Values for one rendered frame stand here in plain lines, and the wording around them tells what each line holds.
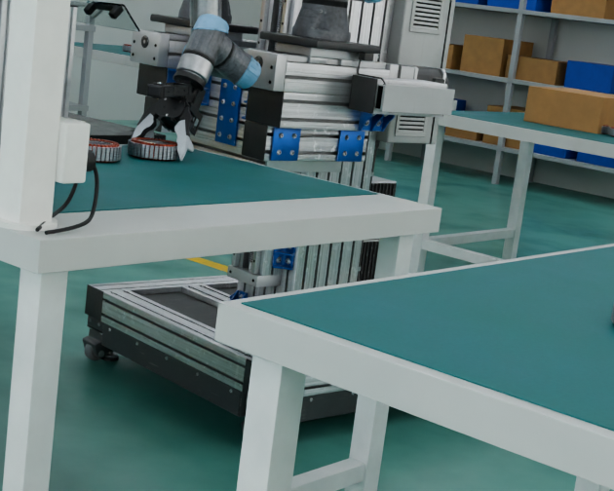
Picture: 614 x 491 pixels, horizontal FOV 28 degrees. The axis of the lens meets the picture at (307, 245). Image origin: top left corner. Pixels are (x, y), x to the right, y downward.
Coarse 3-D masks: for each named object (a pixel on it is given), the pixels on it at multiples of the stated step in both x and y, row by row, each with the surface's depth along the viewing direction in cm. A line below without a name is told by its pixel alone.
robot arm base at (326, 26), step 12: (312, 0) 306; (324, 0) 305; (300, 12) 310; (312, 12) 306; (324, 12) 306; (336, 12) 307; (300, 24) 308; (312, 24) 306; (324, 24) 306; (336, 24) 306; (348, 24) 310; (300, 36) 307; (312, 36) 306; (324, 36) 305; (336, 36) 306; (348, 36) 310
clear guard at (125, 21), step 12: (72, 0) 270; (84, 0) 273; (96, 0) 287; (84, 12) 295; (96, 12) 291; (108, 12) 288; (120, 12) 285; (96, 24) 296; (108, 24) 293; (120, 24) 289; (132, 24) 286
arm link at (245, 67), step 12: (240, 48) 280; (228, 60) 277; (240, 60) 279; (252, 60) 282; (216, 72) 283; (228, 72) 279; (240, 72) 280; (252, 72) 281; (240, 84) 283; (252, 84) 283
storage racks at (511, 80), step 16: (544, 16) 869; (560, 16) 861; (576, 16) 853; (512, 64) 888; (496, 80) 898; (512, 80) 889; (512, 96) 894; (480, 144) 910; (496, 160) 902; (560, 160) 868; (496, 176) 903
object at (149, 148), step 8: (128, 144) 264; (136, 144) 261; (144, 144) 260; (152, 144) 261; (160, 144) 261; (168, 144) 262; (176, 144) 265; (128, 152) 264; (136, 152) 262; (144, 152) 261; (152, 152) 260; (160, 152) 261; (168, 152) 262; (176, 152) 264; (160, 160) 262; (168, 160) 263
